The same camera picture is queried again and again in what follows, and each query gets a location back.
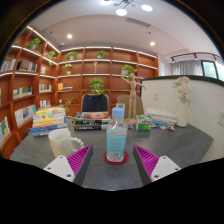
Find ceiling chandelier lamp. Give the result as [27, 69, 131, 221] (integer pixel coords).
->
[99, 0, 154, 17]

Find window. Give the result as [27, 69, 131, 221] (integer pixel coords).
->
[201, 59, 224, 83]

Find wooden shelf unit with books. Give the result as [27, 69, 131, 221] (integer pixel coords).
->
[0, 25, 159, 159]

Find tan chair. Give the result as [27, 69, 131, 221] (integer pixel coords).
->
[116, 94, 145, 118]

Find clear blue-labelled water bottle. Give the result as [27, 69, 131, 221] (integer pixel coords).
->
[105, 107, 129, 159]

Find flat round red coaster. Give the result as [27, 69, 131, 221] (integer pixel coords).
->
[103, 150, 130, 166]

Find white vase with flowers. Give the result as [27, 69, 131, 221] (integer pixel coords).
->
[172, 75, 193, 128]

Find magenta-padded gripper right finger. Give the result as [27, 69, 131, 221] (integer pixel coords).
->
[132, 144, 182, 187]

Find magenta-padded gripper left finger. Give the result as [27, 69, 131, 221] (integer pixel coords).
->
[43, 144, 95, 187]

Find dark office chair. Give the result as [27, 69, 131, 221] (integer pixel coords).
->
[80, 93, 110, 114]

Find green and white box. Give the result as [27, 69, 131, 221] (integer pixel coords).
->
[135, 114, 153, 132]

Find stack of dark books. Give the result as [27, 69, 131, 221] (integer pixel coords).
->
[72, 111, 113, 132]

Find cream mug with beaded handle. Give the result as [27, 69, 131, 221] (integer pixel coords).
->
[48, 128, 85, 158]

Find stack of colourful books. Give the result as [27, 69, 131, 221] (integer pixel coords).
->
[30, 106, 69, 138]

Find grey curtain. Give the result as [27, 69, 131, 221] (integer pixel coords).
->
[171, 59, 204, 77]

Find wooden artist mannequin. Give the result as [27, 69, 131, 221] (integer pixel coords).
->
[120, 72, 147, 121]

